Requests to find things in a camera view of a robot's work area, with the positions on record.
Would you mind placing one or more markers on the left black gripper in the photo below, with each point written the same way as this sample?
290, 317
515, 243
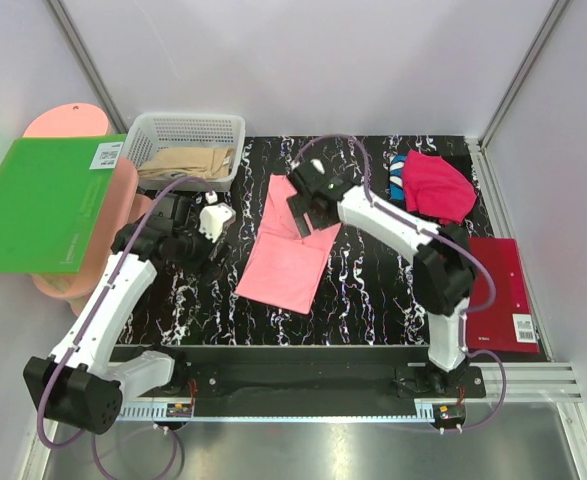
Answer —
203, 262

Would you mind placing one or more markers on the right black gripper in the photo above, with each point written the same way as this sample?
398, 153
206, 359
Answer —
300, 208

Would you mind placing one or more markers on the light pink t-shirt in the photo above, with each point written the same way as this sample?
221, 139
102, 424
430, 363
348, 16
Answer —
284, 268

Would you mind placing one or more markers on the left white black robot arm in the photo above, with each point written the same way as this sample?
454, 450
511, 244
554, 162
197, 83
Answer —
131, 269

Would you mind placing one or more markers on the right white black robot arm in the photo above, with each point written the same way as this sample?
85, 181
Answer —
443, 275

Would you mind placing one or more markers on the blue white folded t-shirt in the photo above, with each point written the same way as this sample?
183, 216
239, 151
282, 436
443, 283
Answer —
396, 188

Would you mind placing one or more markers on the beige folded t-shirt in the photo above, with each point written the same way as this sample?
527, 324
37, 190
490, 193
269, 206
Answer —
205, 163

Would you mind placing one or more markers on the white plastic basket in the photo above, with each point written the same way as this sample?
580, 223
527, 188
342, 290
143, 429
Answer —
164, 146

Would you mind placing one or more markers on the magenta folded t-shirt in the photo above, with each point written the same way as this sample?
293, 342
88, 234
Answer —
436, 189

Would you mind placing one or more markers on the black marble pattern mat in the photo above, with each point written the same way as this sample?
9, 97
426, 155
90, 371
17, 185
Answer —
364, 296

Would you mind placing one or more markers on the green cutting board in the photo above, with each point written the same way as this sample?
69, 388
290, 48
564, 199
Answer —
44, 227

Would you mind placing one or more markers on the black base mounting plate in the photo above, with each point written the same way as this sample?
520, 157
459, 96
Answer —
220, 371

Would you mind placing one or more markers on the pink oval board upper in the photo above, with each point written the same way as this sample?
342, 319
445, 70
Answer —
113, 208

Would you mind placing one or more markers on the dark red folder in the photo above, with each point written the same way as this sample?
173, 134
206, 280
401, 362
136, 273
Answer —
507, 325

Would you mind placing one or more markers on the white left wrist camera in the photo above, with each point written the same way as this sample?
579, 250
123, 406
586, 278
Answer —
215, 217

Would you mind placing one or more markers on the aluminium frame rail front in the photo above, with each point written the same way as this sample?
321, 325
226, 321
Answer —
523, 385

